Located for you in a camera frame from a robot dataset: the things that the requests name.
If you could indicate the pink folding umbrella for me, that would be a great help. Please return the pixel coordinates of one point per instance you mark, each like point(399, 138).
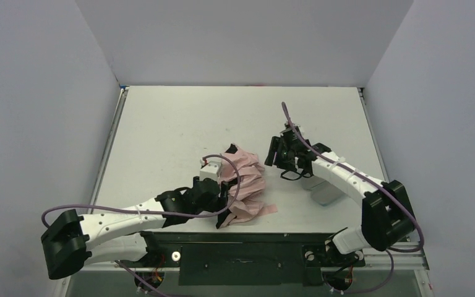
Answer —
point(244, 174)

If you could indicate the grey umbrella sleeve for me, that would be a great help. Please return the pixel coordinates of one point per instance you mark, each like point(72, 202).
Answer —
point(321, 191)

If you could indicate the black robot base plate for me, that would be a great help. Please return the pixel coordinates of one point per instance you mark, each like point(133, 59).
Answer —
point(246, 258)

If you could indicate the aluminium table frame rail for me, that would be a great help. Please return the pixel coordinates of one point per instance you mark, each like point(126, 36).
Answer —
point(61, 286)

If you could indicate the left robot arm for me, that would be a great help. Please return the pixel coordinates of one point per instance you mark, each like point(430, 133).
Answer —
point(75, 240)

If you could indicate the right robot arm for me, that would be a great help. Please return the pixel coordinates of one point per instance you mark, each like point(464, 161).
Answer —
point(386, 213)

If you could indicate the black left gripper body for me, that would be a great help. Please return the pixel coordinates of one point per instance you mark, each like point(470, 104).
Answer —
point(224, 198)

